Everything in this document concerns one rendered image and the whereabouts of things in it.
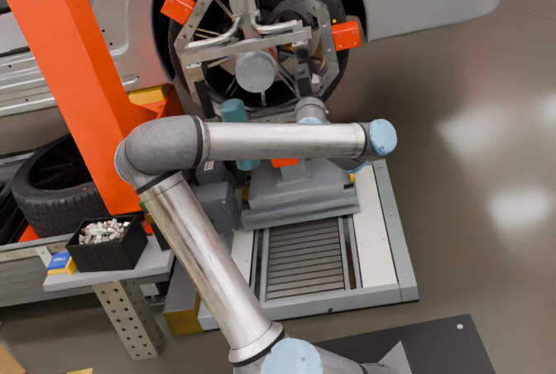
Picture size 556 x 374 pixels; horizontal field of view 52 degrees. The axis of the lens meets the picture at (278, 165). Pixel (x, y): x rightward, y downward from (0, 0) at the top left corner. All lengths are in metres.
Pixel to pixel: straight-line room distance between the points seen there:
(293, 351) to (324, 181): 1.24
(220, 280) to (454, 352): 0.65
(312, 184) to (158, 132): 1.26
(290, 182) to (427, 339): 1.04
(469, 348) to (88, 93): 1.29
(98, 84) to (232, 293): 0.79
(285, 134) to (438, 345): 0.70
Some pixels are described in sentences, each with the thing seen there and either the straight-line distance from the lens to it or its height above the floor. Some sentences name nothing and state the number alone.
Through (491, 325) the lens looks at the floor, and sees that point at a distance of 2.07.
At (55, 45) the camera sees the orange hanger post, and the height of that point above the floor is 1.14.
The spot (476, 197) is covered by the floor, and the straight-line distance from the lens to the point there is 2.57.
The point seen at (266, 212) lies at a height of 0.15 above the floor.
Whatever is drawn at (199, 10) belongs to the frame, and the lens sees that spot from 1.99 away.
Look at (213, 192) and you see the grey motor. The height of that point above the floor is 0.41.
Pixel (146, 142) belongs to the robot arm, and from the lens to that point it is 1.23.
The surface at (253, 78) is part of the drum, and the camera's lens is 1.90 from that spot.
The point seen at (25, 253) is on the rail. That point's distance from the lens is 2.42.
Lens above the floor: 1.57
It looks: 32 degrees down
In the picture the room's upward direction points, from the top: 15 degrees counter-clockwise
